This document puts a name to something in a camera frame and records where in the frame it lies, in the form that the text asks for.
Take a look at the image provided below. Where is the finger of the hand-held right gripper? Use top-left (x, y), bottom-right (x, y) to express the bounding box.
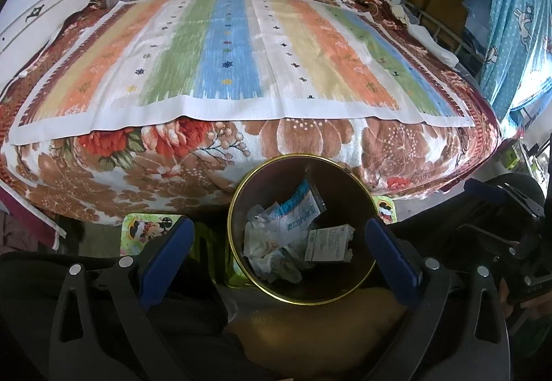
top-left (456, 225), bottom-right (532, 262)
top-left (464, 177), bottom-right (545, 218)

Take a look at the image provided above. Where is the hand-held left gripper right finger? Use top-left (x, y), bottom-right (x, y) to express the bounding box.
top-left (366, 216), bottom-right (510, 381)

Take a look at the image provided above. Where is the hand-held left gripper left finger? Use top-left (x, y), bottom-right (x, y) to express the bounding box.
top-left (49, 216), bottom-right (203, 381)

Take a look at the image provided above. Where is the white cardboard medicine box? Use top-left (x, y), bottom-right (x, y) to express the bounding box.
top-left (304, 225), bottom-right (355, 263)

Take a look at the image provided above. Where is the dark metal bin gold rim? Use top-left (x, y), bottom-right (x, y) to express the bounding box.
top-left (227, 154), bottom-right (379, 305)

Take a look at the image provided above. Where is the white printed plastic bag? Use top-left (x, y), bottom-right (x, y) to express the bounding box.
top-left (244, 204), bottom-right (303, 283)

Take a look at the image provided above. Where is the clear package with blue band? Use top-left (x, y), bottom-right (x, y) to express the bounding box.
top-left (276, 178), bottom-right (324, 232)

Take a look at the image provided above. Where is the green cartoon print stool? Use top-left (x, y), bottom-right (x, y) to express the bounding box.
top-left (118, 195), bottom-right (397, 289)

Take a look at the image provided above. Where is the brown floral blanket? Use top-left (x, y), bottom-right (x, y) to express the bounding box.
top-left (0, 0), bottom-right (503, 226)

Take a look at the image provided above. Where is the white folded cloth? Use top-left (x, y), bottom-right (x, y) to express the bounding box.
top-left (405, 25), bottom-right (460, 67)

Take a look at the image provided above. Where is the blue printed cloth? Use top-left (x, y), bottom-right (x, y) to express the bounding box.
top-left (476, 0), bottom-right (552, 136)

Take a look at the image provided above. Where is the striped woven mat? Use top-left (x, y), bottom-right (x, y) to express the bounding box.
top-left (8, 0), bottom-right (475, 145)

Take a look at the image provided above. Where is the white headboard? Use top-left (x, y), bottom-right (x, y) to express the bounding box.
top-left (0, 0), bottom-right (108, 58)

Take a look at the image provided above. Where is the metal bed rail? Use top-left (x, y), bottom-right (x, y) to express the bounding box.
top-left (405, 1), bottom-right (488, 75)

